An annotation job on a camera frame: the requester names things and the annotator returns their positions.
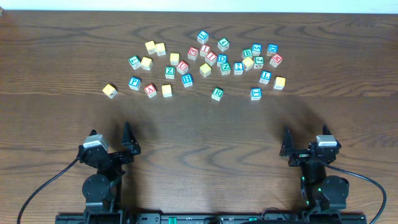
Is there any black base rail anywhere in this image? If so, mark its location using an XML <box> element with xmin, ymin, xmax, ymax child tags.
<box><xmin>55</xmin><ymin>213</ymin><xmax>367</xmax><ymax>224</ymax></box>

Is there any yellow block top left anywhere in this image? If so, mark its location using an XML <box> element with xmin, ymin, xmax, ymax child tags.
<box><xmin>145</xmin><ymin>40</ymin><xmax>157</xmax><ymax>55</ymax></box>

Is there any blue 5 block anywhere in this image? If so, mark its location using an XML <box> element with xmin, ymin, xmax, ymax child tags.
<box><xmin>251</xmin><ymin>44</ymin><xmax>262</xmax><ymax>56</ymax></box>

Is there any blue P block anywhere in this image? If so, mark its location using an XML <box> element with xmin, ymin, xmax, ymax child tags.
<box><xmin>128</xmin><ymin>77</ymin><xmax>141</xmax><ymax>91</ymax></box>

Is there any red E block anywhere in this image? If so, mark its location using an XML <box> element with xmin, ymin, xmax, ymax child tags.
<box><xmin>187</xmin><ymin>47</ymin><xmax>199</xmax><ymax>60</ymax></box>

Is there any green B block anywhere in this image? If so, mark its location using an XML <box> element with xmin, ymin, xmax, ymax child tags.
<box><xmin>242</xmin><ymin>49</ymin><xmax>253</xmax><ymax>60</ymax></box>

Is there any red U block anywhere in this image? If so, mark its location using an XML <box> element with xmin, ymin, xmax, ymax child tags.
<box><xmin>176</xmin><ymin>60</ymin><xmax>189</xmax><ymax>75</ymax></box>

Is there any green J block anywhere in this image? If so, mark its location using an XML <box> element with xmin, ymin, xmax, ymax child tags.
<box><xmin>254</xmin><ymin>56</ymin><xmax>264</xmax><ymax>69</ymax></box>

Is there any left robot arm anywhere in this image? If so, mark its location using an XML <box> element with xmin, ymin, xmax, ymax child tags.
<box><xmin>77</xmin><ymin>122</ymin><xmax>141</xmax><ymax>223</ymax></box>

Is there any red A block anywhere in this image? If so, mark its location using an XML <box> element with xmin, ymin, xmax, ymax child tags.
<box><xmin>144</xmin><ymin>83</ymin><xmax>157</xmax><ymax>98</ymax></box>

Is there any yellow S block left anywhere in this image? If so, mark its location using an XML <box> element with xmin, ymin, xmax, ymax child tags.
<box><xmin>141</xmin><ymin>57</ymin><xmax>153</xmax><ymax>70</ymax></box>

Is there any blue d block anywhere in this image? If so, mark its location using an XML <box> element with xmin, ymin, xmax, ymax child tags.
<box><xmin>266</xmin><ymin>44</ymin><xmax>278</xmax><ymax>57</ymax></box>
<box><xmin>217</xmin><ymin>54</ymin><xmax>228</xmax><ymax>67</ymax></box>

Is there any yellow S block top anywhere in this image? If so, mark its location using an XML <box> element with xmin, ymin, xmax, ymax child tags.
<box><xmin>155</xmin><ymin>43</ymin><xmax>166</xmax><ymax>56</ymax></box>

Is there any green Z block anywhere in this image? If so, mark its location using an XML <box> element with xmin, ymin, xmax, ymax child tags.
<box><xmin>165</xmin><ymin>66</ymin><xmax>175</xmax><ymax>79</ymax></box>

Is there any yellow C block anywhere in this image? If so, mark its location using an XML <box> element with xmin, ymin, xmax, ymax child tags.
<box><xmin>162</xmin><ymin>85</ymin><xmax>172</xmax><ymax>98</ymax></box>

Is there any blue D block right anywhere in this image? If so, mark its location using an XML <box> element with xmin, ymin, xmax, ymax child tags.
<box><xmin>266</xmin><ymin>44</ymin><xmax>278</xmax><ymax>57</ymax></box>

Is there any yellow block right cluster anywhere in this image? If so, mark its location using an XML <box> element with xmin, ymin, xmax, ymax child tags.
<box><xmin>242</xmin><ymin>57</ymin><xmax>254</xmax><ymax>71</ymax></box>

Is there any green N block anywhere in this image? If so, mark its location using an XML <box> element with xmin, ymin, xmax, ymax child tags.
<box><xmin>220</xmin><ymin>62</ymin><xmax>231</xmax><ymax>75</ymax></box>

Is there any red I block lower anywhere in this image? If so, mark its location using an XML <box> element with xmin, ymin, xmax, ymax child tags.
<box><xmin>205</xmin><ymin>51</ymin><xmax>218</xmax><ymax>66</ymax></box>

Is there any yellow K block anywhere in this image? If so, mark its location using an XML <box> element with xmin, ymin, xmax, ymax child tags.
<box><xmin>103</xmin><ymin>84</ymin><xmax>118</xmax><ymax>99</ymax></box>

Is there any blue D block centre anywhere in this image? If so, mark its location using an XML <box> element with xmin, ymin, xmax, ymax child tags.
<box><xmin>217</xmin><ymin>54</ymin><xmax>228</xmax><ymax>67</ymax></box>

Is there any blue H block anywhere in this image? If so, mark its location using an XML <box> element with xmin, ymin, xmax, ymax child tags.
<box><xmin>182</xmin><ymin>73</ymin><xmax>193</xmax><ymax>88</ymax></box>

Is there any blue 2 block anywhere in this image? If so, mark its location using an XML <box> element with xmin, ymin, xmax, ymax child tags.
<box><xmin>233</xmin><ymin>62</ymin><xmax>244</xmax><ymax>75</ymax></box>

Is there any yellow block far right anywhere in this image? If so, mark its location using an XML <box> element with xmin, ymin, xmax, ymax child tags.
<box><xmin>274</xmin><ymin>77</ymin><xmax>286</xmax><ymax>90</ymax></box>

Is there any yellow s block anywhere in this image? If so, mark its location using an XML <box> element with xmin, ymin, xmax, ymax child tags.
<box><xmin>155</xmin><ymin>43</ymin><xmax>166</xmax><ymax>56</ymax></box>
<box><xmin>141</xmin><ymin>57</ymin><xmax>153</xmax><ymax>70</ymax></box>

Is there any green 4 block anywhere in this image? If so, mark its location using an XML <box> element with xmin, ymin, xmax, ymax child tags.
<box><xmin>218</xmin><ymin>37</ymin><xmax>230</xmax><ymax>52</ymax></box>

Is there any blue T block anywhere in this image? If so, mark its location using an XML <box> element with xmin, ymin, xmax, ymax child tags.
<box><xmin>250</xmin><ymin>88</ymin><xmax>262</xmax><ymax>101</ymax></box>

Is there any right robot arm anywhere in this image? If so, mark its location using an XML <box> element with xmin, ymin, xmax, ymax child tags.
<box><xmin>279</xmin><ymin>126</ymin><xmax>349</xmax><ymax>223</ymax></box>

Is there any yellow o block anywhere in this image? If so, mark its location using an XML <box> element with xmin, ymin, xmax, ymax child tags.
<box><xmin>170</xmin><ymin>53</ymin><xmax>180</xmax><ymax>65</ymax></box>
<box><xmin>200</xmin><ymin>63</ymin><xmax>211</xmax><ymax>77</ymax></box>

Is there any green 7 block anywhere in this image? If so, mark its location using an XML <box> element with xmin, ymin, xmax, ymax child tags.
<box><xmin>128</xmin><ymin>55</ymin><xmax>141</xmax><ymax>70</ymax></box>

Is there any green R block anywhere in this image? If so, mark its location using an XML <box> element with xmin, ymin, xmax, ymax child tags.
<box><xmin>211</xmin><ymin>87</ymin><xmax>224</xmax><ymax>101</ymax></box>

